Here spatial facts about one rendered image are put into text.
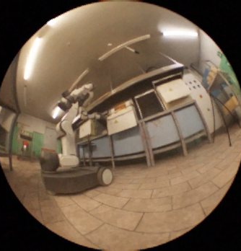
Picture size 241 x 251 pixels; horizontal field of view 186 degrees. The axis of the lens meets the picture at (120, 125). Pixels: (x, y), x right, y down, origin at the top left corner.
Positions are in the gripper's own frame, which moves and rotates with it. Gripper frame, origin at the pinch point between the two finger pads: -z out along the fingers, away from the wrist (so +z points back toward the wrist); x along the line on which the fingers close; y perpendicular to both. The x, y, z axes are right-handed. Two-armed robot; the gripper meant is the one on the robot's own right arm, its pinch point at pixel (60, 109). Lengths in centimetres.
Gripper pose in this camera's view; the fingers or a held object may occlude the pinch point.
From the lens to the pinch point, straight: 63.5
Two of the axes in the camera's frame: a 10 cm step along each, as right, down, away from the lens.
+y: -6.7, 5.5, 5.0
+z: -0.3, -6.9, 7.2
